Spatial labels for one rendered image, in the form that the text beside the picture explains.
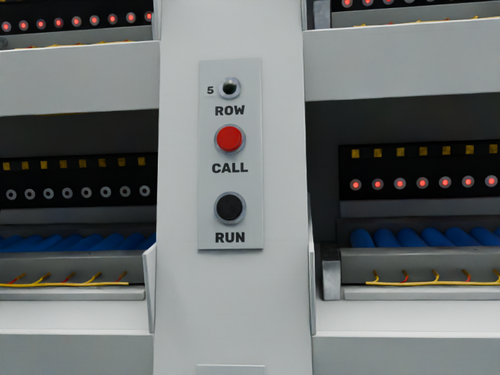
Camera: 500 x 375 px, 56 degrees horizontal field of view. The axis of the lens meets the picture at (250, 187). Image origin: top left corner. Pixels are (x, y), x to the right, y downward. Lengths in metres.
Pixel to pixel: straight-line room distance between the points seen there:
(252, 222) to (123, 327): 0.10
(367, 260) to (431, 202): 0.14
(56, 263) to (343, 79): 0.26
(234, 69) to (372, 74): 0.09
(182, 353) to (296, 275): 0.08
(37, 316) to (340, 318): 0.20
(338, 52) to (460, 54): 0.08
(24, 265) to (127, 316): 0.12
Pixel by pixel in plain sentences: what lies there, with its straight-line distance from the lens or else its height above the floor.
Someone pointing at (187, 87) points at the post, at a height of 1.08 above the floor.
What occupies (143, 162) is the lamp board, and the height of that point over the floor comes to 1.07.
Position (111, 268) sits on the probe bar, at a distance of 0.39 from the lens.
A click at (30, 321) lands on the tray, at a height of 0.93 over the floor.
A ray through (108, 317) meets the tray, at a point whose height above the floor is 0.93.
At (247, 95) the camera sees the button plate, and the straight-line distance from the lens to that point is 0.31.
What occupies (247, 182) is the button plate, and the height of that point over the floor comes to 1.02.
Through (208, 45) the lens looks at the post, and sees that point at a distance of 0.33.
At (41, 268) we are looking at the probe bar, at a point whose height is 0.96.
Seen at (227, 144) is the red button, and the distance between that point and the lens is 0.29.
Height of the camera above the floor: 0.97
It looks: 9 degrees up
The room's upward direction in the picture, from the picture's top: 1 degrees counter-clockwise
